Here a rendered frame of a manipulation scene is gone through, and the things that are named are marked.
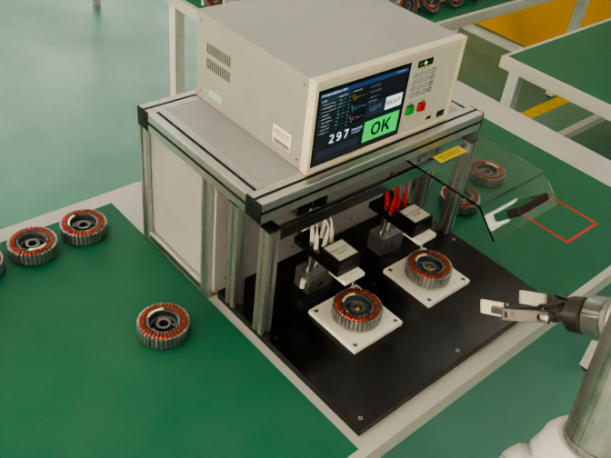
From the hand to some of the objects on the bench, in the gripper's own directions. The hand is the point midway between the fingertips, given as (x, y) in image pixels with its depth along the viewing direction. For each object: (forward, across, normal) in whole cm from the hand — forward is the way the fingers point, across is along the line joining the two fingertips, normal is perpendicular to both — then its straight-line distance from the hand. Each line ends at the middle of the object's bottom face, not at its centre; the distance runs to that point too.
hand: (505, 302), depth 159 cm
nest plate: (+21, -26, -3) cm, 34 cm away
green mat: (+41, -80, -7) cm, 90 cm away
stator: (+41, -63, -3) cm, 76 cm away
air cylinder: (+34, -5, +10) cm, 36 cm away
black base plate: (+23, -14, -1) cm, 28 cm away
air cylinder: (+33, -28, +4) cm, 44 cm away
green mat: (+43, +45, +26) cm, 67 cm away
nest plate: (+21, -3, +3) cm, 22 cm away
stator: (+21, -3, +4) cm, 21 cm away
